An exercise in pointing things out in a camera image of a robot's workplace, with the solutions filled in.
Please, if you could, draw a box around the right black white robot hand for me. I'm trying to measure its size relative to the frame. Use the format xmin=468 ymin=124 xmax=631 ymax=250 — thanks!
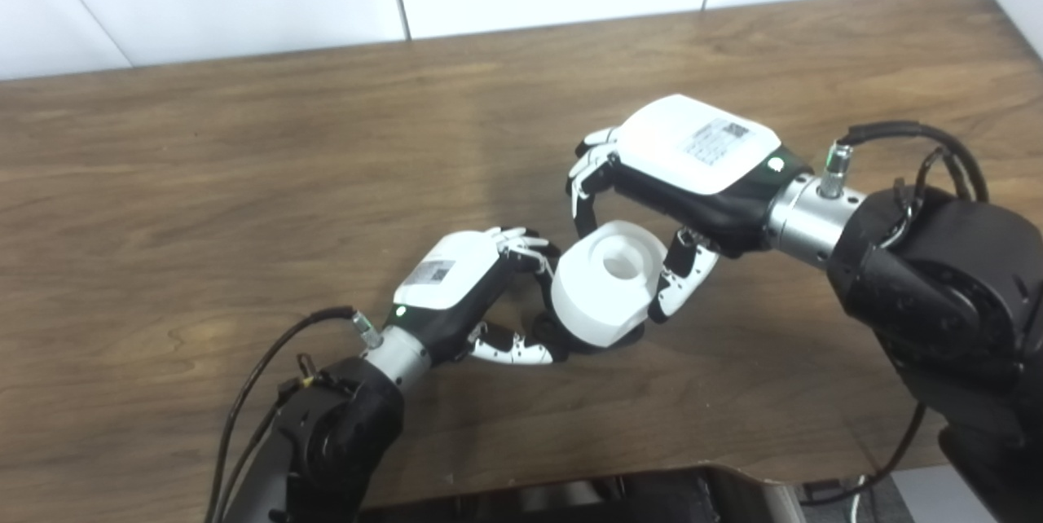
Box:
xmin=567 ymin=94 xmax=814 ymax=325

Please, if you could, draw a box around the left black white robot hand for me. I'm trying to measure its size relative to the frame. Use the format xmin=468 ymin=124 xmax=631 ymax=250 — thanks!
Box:
xmin=387 ymin=226 xmax=563 ymax=367

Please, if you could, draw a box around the black flanged holder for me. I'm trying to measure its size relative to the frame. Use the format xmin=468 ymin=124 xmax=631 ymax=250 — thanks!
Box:
xmin=534 ymin=315 xmax=645 ymax=354

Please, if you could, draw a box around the round white plastic piece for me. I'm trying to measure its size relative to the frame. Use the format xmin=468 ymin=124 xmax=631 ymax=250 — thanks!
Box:
xmin=551 ymin=220 xmax=667 ymax=348

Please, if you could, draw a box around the black robot torso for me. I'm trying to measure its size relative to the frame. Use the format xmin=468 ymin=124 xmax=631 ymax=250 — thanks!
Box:
xmin=383 ymin=464 xmax=808 ymax=523

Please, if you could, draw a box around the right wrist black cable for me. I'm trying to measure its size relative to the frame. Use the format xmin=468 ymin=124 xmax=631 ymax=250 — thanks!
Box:
xmin=803 ymin=121 xmax=989 ymax=505

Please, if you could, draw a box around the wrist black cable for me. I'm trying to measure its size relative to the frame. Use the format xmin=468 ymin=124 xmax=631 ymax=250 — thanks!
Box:
xmin=204 ymin=306 xmax=359 ymax=523
xmin=803 ymin=121 xmax=989 ymax=505

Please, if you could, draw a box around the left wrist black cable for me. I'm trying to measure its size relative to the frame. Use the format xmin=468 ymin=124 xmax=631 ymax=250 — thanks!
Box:
xmin=204 ymin=306 xmax=359 ymax=523

